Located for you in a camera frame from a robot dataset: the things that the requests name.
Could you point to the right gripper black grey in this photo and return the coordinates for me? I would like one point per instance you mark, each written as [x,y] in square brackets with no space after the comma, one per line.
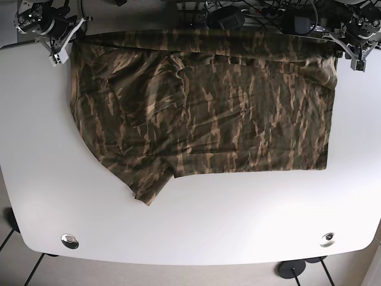
[55,33]

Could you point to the silver table grommet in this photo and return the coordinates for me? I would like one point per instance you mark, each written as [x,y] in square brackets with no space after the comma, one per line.
[327,240]
[69,241]

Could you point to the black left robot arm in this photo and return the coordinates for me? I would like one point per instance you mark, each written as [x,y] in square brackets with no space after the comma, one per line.
[334,14]

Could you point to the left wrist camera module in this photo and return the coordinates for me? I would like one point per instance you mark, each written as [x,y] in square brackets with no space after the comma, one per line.
[358,65]

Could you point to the black round stand base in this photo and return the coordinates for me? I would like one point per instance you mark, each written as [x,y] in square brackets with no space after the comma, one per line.
[291,269]

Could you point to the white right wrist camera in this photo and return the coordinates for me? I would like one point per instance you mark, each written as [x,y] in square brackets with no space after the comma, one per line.
[59,58]

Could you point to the brown cloth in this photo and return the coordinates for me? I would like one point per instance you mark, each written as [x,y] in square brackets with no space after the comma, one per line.
[152,105]

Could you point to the left silver table grommet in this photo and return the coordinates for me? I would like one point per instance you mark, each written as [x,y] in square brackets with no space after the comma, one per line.
[69,241]

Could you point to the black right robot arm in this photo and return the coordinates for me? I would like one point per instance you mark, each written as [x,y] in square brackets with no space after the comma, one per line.
[24,18]

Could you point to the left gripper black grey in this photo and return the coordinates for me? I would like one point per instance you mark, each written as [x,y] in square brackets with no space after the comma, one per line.
[357,40]

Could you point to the right silver table grommet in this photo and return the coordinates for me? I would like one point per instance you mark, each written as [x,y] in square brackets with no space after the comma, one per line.
[327,240]

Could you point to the black box under table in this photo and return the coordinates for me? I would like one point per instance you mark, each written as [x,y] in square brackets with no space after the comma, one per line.
[226,18]

